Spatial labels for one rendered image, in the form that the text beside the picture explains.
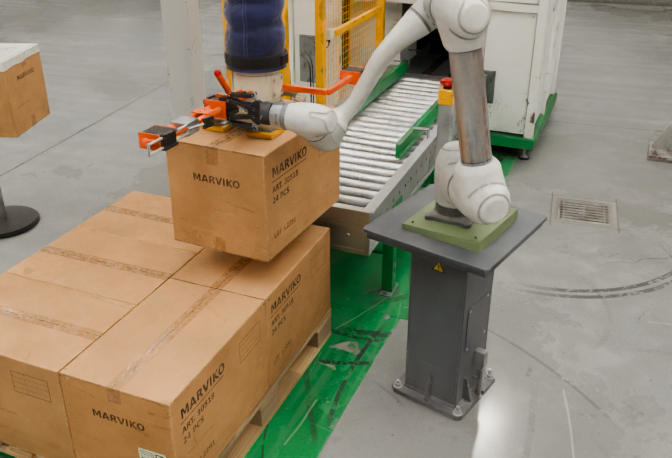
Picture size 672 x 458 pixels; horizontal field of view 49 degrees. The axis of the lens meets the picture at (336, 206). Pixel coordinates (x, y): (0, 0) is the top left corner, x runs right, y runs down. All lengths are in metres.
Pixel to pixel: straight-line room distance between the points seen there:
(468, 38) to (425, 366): 1.35
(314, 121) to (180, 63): 1.93
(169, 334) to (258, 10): 1.12
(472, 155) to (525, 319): 1.39
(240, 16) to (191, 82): 1.60
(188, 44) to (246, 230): 1.72
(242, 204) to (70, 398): 0.82
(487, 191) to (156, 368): 1.16
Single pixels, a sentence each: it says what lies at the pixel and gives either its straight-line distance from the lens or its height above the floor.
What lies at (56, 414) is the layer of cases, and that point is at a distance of 2.60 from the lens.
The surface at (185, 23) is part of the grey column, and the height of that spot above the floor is 1.15.
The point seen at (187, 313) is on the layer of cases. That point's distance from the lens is 2.62.
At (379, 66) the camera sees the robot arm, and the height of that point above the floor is 1.36.
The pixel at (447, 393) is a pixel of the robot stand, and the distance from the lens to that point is 3.00.
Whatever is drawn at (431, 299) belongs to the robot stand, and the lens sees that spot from 2.81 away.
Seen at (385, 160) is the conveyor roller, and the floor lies 0.53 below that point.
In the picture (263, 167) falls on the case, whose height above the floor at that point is 1.03.
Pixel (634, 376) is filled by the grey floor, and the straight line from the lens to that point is 3.40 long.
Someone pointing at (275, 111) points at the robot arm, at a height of 1.22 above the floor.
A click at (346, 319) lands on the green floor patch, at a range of 3.50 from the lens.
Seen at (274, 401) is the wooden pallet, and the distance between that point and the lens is 2.96.
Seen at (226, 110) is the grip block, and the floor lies 1.20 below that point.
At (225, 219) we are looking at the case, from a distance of 2.64.
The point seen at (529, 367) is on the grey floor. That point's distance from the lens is 3.32.
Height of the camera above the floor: 1.98
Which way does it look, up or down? 26 degrees down
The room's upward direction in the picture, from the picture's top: straight up
